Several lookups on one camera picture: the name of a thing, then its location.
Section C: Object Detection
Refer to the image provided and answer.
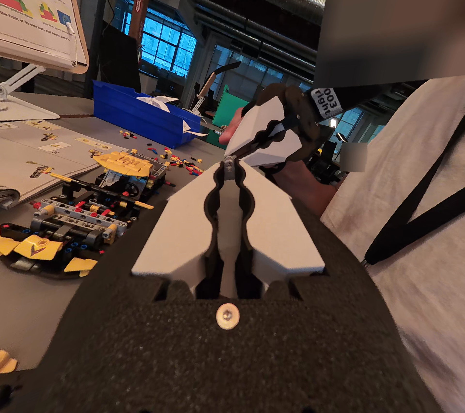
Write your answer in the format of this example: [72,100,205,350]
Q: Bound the person's right forearm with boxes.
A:
[271,161,344,217]

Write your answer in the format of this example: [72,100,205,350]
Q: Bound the desk lamp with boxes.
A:
[182,61,242,117]

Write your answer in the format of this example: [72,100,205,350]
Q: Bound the instruction booklet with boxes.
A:
[0,119,129,210]

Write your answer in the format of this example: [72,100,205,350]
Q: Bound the crumpled white paper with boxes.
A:
[136,94,209,138]

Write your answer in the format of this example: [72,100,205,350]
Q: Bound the green plastic bin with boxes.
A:
[212,84,251,127]

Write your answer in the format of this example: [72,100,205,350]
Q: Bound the large window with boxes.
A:
[122,8,197,77]

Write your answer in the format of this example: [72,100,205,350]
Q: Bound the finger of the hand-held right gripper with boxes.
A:
[224,95,286,158]
[240,129,304,167]

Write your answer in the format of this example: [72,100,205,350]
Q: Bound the dark board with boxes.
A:
[100,23,142,92]

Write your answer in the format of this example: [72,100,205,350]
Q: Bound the black lanyard strap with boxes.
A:
[363,122,465,268]

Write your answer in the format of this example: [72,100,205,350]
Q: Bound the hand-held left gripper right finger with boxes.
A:
[232,158,326,299]

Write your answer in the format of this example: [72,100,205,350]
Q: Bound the pile of yellow body panels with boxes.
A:
[0,349,19,374]

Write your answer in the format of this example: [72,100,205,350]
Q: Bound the blue plastic bin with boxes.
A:
[93,80,202,149]

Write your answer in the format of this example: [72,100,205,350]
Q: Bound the partly built toy car model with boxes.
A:
[0,151,177,279]

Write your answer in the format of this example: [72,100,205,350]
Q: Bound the instruction sheet on stand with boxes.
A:
[0,0,89,122]

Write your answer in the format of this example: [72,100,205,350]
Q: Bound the printed instruction sheet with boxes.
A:
[0,0,88,67]

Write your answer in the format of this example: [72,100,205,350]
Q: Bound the person's right hand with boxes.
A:
[219,107,251,145]

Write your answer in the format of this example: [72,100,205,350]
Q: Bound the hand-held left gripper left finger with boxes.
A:
[131,162,227,299]

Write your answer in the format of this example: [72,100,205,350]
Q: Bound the large scatter of coloured pins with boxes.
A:
[147,144,206,176]

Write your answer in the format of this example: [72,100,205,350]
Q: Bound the grey desk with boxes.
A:
[0,92,233,374]

